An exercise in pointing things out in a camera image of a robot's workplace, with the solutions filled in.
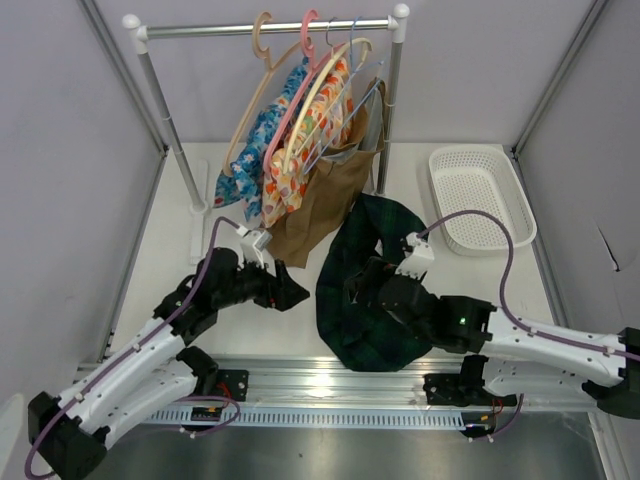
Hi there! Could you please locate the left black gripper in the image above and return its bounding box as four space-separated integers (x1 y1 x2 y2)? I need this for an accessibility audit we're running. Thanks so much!
215 252 309 312

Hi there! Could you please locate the dark green plaid skirt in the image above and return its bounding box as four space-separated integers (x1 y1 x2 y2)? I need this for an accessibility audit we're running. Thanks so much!
315 194 432 372

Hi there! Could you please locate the cream hanger with metal hook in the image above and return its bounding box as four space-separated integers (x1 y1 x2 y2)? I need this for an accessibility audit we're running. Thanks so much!
281 36 372 175

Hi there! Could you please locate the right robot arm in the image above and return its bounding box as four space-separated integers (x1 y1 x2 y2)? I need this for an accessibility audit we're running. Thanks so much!
345 257 639 419

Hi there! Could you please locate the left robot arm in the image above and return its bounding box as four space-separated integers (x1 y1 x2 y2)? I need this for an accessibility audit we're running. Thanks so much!
24 248 310 479

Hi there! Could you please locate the brown skirt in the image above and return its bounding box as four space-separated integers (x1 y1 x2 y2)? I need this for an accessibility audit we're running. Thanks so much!
267 79 388 268

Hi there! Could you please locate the beige plastic hanger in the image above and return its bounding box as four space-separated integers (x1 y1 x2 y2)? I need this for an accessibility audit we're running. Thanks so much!
222 11 300 177

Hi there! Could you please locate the pink plastic hanger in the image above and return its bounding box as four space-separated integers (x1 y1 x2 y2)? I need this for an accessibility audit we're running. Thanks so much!
263 9 328 173

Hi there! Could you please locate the blue floral garment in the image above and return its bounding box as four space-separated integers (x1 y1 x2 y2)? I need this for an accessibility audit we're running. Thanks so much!
214 59 309 222

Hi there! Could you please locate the white plastic basket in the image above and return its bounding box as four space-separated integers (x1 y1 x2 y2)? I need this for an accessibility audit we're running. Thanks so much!
428 144 537 256

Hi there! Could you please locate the orange floral garment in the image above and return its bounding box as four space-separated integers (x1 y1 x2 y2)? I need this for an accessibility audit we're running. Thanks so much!
261 56 354 228

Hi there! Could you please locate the white clothes rack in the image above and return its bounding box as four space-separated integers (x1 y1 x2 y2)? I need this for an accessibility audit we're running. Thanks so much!
122 3 410 265

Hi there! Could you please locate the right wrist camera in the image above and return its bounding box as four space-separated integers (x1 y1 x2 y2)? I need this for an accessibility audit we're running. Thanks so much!
395 232 435 282

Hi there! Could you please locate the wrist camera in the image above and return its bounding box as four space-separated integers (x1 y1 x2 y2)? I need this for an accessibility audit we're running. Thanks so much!
395 232 435 282
235 226 272 268

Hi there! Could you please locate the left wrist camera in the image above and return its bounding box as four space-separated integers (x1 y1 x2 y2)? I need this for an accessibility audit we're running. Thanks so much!
235 226 272 268

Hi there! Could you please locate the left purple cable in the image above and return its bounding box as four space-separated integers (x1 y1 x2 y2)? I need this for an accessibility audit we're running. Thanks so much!
23 215 241 479

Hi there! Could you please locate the purple cable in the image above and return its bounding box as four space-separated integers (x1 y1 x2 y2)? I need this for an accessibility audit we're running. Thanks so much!
23 215 241 479
417 209 640 361

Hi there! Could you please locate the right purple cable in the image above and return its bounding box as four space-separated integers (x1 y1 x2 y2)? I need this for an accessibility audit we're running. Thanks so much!
417 209 640 361

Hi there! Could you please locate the white slotted cable duct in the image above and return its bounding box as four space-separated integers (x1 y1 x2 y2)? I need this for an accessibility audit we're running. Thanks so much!
145 407 466 431

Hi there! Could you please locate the blue wire hanger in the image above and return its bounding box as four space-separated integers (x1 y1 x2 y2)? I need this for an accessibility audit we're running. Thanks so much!
303 16 386 174

